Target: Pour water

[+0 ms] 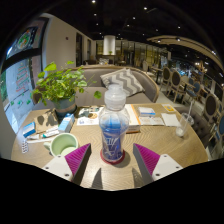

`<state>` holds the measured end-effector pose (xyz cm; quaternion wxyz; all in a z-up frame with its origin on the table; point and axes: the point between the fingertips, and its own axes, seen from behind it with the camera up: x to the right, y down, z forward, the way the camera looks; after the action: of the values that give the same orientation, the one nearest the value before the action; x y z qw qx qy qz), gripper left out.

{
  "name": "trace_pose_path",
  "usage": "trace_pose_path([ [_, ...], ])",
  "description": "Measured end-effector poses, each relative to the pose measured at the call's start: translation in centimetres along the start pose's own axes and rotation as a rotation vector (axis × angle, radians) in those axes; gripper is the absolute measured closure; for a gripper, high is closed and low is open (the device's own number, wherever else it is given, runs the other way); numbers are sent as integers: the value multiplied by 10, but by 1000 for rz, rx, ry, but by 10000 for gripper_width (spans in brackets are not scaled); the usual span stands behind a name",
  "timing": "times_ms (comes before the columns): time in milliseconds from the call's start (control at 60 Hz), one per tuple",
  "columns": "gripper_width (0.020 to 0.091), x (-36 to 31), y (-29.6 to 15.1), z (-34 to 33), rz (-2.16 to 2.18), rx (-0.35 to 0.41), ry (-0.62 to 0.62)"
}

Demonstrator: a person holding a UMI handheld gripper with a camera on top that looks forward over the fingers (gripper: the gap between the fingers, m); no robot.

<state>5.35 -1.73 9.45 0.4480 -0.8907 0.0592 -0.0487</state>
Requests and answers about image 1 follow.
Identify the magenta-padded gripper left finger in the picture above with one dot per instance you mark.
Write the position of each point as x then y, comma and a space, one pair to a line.
78, 159

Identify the grey sofa with wooden frame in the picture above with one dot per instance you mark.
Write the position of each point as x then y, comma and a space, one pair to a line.
96, 75

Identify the pill blister pack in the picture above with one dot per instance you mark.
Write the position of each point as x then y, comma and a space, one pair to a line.
25, 146

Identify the blue and white small box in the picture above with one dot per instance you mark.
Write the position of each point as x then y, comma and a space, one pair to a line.
29, 129

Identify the pale green mug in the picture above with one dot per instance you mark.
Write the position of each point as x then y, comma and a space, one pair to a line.
61, 144

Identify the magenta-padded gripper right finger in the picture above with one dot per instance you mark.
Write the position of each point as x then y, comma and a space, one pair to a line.
146, 159

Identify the white paper napkin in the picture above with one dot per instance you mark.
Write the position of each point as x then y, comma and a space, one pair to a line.
170, 119

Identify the white book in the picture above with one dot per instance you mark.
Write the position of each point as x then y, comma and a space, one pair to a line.
134, 118

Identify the light blue small carton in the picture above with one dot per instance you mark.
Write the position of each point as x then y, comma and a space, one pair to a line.
66, 122

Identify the grey tufted chair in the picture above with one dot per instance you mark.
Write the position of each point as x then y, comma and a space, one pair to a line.
198, 125

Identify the window with festive decals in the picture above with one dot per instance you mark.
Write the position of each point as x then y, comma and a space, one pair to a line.
20, 83

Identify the white tube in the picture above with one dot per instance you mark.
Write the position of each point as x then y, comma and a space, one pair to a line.
50, 134

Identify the clear drinking glass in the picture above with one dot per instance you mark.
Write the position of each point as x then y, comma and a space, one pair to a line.
182, 126

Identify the yellow card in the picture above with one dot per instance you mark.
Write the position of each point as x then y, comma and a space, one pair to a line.
168, 108

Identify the group of dining chairs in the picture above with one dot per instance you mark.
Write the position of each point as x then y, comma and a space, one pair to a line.
210, 106

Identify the blue and white card pack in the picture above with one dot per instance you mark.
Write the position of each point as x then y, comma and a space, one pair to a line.
146, 111

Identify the green potted plant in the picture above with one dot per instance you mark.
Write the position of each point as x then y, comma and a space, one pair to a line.
61, 85

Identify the clear bottle with blue label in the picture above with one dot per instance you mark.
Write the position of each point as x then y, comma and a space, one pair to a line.
113, 133

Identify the white round column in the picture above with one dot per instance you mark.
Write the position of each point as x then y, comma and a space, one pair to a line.
109, 45

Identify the colourful printed leaflet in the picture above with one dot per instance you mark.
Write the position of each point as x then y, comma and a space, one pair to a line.
89, 115

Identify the group of ceiling lights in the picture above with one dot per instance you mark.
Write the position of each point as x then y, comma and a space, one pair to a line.
93, 1

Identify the flat round red coaster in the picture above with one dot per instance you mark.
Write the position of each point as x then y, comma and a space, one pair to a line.
122, 159

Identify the grey chevron pillow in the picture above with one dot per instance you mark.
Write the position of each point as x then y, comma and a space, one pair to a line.
124, 81

